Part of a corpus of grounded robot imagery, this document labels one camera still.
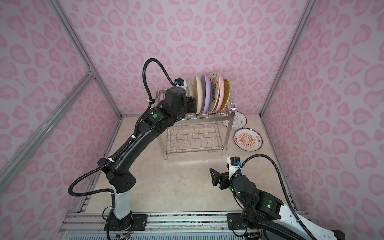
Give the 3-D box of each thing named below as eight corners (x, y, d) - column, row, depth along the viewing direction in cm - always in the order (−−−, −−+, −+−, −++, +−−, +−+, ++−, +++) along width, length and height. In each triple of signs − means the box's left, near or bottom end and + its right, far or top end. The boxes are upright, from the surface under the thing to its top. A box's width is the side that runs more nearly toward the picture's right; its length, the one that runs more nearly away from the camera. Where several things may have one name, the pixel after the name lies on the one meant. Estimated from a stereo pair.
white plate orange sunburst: (236, 151, 101) (236, 149, 99) (232, 130, 113) (232, 128, 111) (264, 151, 101) (265, 149, 99) (257, 130, 113) (258, 128, 111)
